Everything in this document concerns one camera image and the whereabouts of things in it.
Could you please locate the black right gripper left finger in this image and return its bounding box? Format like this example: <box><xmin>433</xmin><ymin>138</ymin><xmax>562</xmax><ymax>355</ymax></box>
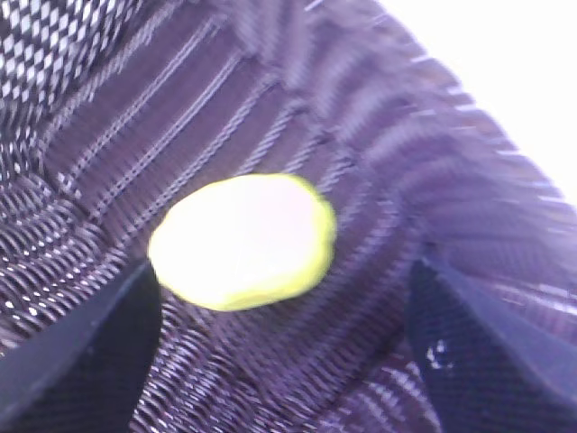
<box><xmin>1</xmin><ymin>260</ymin><xmax>161</xmax><ymax>432</ymax></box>

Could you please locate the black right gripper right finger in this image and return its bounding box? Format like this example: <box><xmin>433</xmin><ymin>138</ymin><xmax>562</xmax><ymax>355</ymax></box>
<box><xmin>408</xmin><ymin>259</ymin><xmax>576</xmax><ymax>432</ymax></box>

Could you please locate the yellow lemon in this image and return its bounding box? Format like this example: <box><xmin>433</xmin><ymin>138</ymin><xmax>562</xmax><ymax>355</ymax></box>
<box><xmin>146</xmin><ymin>173</ymin><xmax>337</xmax><ymax>311</ymax></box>

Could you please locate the black wicker basket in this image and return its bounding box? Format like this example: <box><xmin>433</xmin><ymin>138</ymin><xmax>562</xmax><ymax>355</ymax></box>
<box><xmin>1</xmin><ymin>1</ymin><xmax>576</xmax><ymax>432</ymax></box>

